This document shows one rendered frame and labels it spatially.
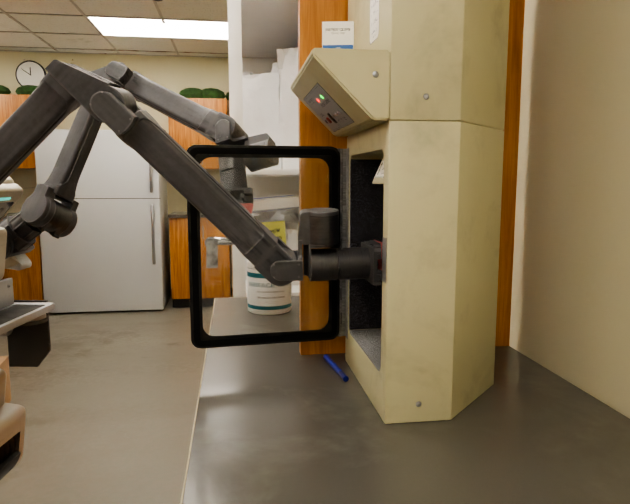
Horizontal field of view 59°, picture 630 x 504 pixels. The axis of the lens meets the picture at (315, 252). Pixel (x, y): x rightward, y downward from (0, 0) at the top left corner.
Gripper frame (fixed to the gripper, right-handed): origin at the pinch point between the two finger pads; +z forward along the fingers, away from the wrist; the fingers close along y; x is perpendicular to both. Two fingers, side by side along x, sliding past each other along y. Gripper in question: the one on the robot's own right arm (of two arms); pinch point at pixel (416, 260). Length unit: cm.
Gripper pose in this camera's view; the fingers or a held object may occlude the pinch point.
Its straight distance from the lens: 103.0
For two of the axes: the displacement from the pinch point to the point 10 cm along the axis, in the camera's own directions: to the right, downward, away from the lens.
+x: 0.2, 9.9, 1.3
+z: 9.9, -0.4, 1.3
